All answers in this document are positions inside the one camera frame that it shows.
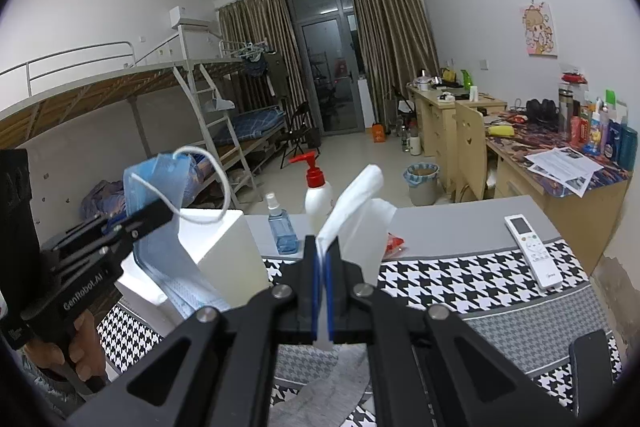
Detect glass balcony door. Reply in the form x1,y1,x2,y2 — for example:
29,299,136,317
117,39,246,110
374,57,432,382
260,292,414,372
281,0,367,136

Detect white pump bottle red cap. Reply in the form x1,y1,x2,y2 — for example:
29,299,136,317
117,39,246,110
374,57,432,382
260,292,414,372
289,151,335,239

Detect printed paper sheets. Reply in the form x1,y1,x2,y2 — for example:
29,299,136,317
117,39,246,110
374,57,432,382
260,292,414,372
524,147,604,198

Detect white tissue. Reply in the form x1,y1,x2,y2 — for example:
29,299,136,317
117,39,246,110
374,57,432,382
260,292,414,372
277,164,397,410

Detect blue checked bedding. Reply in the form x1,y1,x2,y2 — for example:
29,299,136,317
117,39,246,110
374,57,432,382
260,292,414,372
234,105,287,141

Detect blue patterned quilt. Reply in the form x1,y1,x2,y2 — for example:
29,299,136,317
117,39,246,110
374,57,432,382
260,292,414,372
79,154,213,220

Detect black folding chair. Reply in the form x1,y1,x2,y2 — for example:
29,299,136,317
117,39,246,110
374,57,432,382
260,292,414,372
279,101,322,164

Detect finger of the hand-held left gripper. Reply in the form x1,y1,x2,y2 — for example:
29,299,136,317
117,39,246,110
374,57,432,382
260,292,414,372
100,198,182,258
41,213,121,255

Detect white remote control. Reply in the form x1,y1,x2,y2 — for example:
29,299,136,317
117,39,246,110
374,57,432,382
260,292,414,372
503,214,565,292

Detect blue spray bottle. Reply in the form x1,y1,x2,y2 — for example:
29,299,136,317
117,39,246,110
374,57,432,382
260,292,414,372
265,192,300,256

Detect person's left hand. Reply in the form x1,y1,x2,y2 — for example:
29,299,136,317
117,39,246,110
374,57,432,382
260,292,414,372
22,309,108,389

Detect hanging dark clothes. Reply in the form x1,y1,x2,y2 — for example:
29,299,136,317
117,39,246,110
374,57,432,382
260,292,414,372
242,52,275,80

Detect bottles on floor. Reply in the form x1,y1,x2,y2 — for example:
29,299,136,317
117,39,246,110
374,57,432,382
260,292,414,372
399,119,422,156

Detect white air conditioner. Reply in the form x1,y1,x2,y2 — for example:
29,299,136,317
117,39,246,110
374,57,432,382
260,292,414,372
169,6,214,28

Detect person's left forearm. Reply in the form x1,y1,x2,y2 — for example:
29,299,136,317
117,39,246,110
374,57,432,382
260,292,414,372
17,354,81,420

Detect white bed ladder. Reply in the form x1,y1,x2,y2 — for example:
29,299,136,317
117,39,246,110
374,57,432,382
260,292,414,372
172,63,257,208

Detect brown curtain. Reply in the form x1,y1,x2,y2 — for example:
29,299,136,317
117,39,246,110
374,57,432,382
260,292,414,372
346,0,442,124
216,0,297,130

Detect small wooden desk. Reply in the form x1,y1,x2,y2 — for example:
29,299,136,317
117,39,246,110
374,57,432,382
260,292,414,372
407,82,507,158

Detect white storage box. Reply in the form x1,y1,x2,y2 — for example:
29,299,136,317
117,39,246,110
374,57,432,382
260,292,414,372
117,207,272,314

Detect wooden chair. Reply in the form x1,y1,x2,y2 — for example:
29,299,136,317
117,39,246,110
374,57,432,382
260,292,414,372
452,99,497,204

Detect cartoon wall poster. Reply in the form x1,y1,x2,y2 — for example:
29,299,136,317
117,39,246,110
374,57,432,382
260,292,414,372
518,0,559,57

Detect grey trash bin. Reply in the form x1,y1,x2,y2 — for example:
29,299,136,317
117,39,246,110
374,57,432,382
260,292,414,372
403,162,441,206

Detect blue face mask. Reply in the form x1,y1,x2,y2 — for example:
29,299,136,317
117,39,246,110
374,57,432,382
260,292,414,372
122,146,233,324

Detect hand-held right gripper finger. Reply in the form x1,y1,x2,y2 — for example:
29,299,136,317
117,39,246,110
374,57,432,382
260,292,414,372
65,234,326,427
324,239,576,427

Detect black headphones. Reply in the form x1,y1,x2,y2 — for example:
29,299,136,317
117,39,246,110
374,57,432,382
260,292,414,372
525,99,559,126

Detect row of toiletry bottles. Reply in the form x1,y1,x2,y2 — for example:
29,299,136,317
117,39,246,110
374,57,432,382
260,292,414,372
555,71,637,171

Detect red snack packet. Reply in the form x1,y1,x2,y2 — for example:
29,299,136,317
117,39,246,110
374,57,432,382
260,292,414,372
384,232,407,259

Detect white metal bunk bed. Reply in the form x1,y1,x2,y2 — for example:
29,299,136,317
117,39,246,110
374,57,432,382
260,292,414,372
0,38,293,208

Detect wooden desk patterned top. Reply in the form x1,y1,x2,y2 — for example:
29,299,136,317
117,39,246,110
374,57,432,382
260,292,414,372
484,112,630,279

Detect houndstooth table mat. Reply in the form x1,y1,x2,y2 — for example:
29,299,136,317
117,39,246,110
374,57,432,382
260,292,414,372
95,239,623,427

